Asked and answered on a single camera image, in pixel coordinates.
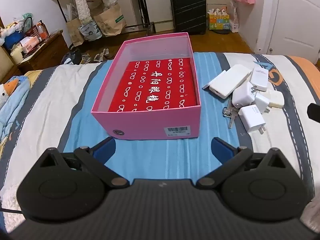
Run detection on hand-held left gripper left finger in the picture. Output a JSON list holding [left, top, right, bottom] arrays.
[[39, 137, 127, 187]]

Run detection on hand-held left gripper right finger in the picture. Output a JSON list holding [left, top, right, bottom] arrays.
[[197, 137, 287, 189]]

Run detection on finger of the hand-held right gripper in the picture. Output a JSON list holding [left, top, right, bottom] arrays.
[[307, 103, 320, 123]]

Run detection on bunch of keys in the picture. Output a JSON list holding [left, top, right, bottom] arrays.
[[222, 103, 242, 129]]

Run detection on white cuboid charger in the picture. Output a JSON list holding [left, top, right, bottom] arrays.
[[238, 105, 266, 133]]

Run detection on pink cardboard box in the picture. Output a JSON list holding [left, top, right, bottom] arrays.
[[91, 32, 202, 140]]

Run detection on small white charger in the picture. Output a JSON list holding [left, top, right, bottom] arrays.
[[254, 92, 272, 114]]

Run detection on large white charger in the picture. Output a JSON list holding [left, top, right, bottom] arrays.
[[232, 81, 258, 106]]

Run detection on white power bank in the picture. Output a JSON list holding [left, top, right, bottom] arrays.
[[209, 64, 252, 99]]

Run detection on cream charger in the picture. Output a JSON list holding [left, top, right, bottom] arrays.
[[265, 89, 285, 109]]

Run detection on flat white charger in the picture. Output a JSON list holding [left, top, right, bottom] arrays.
[[250, 62, 269, 92]]

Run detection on striped bed sheet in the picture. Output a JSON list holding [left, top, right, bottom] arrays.
[[0, 52, 320, 240]]

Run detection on red printed cloth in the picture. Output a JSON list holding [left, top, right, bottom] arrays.
[[108, 57, 200, 112]]

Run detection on beige sandals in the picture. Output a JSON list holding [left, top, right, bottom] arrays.
[[94, 49, 114, 62]]

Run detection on white door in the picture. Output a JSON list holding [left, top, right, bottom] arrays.
[[255, 0, 320, 63]]

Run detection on dark backpack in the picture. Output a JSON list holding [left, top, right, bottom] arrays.
[[61, 49, 83, 66]]

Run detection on fluffy pink clothing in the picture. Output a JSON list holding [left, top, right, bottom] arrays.
[[300, 197, 320, 231]]

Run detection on blue plush blanket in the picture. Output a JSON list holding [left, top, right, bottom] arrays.
[[0, 76, 31, 140]]

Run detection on wooden nightstand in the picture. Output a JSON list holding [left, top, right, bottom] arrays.
[[17, 30, 69, 74]]

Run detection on white and blue plastic bag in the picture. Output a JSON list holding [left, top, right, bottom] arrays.
[[79, 21, 102, 42]]

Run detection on small brown paper bag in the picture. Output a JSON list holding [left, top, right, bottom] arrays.
[[65, 17, 85, 47]]

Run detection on large brown paper bag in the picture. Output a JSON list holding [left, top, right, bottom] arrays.
[[94, 4, 127, 37]]

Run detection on pink tissue box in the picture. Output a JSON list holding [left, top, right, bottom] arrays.
[[20, 36, 42, 53]]

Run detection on colourful gift bag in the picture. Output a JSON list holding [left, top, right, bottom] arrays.
[[208, 7, 230, 30]]

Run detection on black suitcase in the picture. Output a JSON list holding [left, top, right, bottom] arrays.
[[169, 0, 207, 36]]

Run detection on black clothes rack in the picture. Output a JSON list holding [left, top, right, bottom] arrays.
[[135, 0, 157, 34]]

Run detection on white fluffy scarf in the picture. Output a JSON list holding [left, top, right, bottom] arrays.
[[71, 0, 92, 23]]

